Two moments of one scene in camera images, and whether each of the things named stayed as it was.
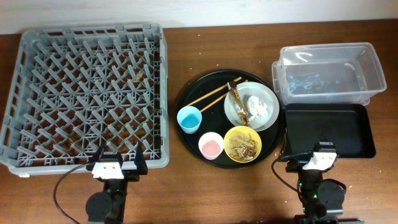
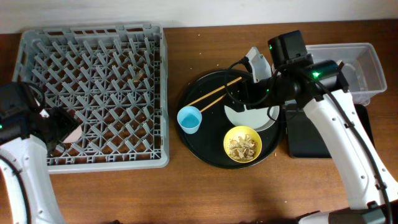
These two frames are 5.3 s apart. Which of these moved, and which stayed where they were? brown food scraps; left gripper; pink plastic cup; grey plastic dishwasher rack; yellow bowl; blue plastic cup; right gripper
Moved: right gripper; pink plastic cup; left gripper
Stayed: grey plastic dishwasher rack; yellow bowl; blue plastic cup; brown food scraps
